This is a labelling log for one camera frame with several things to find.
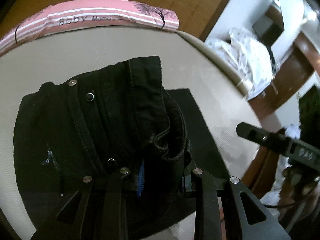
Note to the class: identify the beige woven mattress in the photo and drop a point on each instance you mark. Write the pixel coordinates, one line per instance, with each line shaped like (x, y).
(61, 56)

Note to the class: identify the pink striped pillow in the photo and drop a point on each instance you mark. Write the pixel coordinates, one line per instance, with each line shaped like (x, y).
(83, 14)

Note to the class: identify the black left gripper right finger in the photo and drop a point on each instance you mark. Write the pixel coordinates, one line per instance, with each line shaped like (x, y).
(227, 209)

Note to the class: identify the white crumpled plastic bag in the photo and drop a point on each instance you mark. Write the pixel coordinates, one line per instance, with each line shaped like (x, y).
(247, 56)

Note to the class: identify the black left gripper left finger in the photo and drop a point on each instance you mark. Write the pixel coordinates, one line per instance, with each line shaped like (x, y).
(112, 178)

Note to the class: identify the black denim pants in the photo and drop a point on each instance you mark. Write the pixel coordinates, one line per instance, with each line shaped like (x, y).
(120, 112)

